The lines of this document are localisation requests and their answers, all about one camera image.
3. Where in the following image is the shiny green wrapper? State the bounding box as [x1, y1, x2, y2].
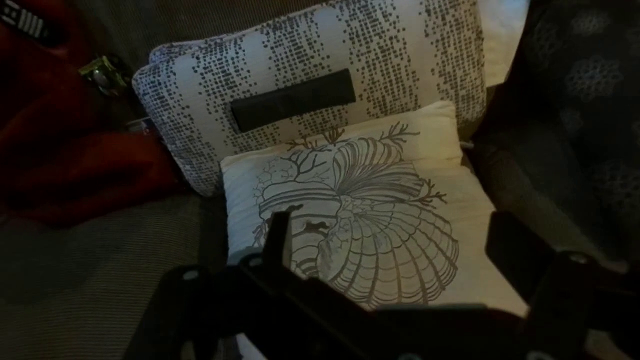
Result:
[79, 55, 130, 97]

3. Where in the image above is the red blanket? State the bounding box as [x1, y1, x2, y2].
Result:
[0, 0, 191, 228]

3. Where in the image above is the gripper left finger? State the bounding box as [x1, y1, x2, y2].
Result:
[124, 210, 381, 360]

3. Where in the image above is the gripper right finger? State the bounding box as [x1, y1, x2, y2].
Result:
[484, 210, 640, 360]

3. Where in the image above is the brown ribbed sofa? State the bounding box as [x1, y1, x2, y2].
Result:
[0, 0, 331, 360]

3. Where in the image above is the cream pillow with shell drawing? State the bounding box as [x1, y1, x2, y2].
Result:
[220, 100, 530, 360]

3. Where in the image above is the remote control with white buttons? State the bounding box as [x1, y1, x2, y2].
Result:
[0, 0, 60, 47]

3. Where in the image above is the dark patterned cushion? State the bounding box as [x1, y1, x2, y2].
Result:
[470, 0, 640, 273]

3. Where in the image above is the black remote control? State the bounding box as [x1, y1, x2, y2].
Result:
[230, 68, 357, 134]

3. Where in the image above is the white pillow with grey dots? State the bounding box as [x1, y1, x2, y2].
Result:
[132, 0, 487, 197]

